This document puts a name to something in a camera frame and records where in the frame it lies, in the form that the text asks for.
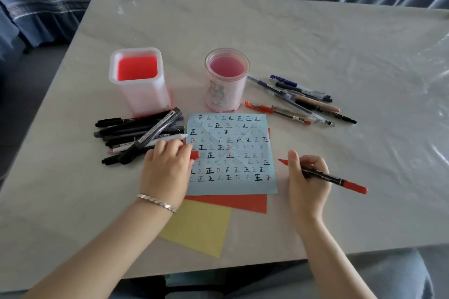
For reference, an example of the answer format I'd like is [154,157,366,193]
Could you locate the person's left hand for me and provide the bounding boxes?
[140,138,194,210]

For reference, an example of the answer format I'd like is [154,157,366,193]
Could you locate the person's right hand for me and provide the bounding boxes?
[287,149,332,226]

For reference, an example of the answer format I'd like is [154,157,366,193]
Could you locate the red marker cap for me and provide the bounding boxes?
[181,146,200,161]

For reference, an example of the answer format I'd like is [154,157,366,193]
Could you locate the white pen with black label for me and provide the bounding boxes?
[112,133,188,155]

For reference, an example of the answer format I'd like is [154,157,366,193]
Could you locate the red black double-tip marker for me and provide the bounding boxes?
[278,158,368,195]

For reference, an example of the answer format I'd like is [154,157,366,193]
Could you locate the thick black grey marker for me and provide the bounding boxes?
[117,107,182,165]

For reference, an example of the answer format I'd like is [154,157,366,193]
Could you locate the long grey pen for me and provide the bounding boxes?
[105,127,185,148]

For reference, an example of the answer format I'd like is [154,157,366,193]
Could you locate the black brush pen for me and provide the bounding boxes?
[100,111,173,136]

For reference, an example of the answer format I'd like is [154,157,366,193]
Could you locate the yellow paper sheet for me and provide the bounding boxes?
[158,199,232,258]

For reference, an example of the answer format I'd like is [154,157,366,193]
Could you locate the red paper sheet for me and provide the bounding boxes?
[185,128,271,214]

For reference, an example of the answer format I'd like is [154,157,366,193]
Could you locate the blue paper with writing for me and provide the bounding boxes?
[185,113,279,196]

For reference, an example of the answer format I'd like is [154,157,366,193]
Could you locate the black marker pen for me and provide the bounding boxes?
[95,118,141,128]

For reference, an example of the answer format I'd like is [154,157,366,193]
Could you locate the thin black pen with clip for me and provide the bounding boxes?
[294,99,358,125]

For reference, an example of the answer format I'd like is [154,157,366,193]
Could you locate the square white red pen holder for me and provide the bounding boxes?
[109,47,173,117]

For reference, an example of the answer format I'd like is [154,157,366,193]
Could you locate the red gel pen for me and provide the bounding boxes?
[244,100,312,125]

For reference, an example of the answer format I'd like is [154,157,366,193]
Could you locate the round pink pen holder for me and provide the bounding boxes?
[204,47,251,113]

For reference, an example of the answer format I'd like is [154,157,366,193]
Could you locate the pile of assorted pens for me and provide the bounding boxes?
[244,75,358,127]

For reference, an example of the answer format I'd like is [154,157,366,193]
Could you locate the person's left forearm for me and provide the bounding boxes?
[21,200,176,299]

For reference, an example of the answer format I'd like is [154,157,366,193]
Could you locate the person's right forearm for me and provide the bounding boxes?
[294,218,378,299]

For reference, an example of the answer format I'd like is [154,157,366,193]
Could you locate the silver link bracelet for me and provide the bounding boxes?
[136,193,177,214]

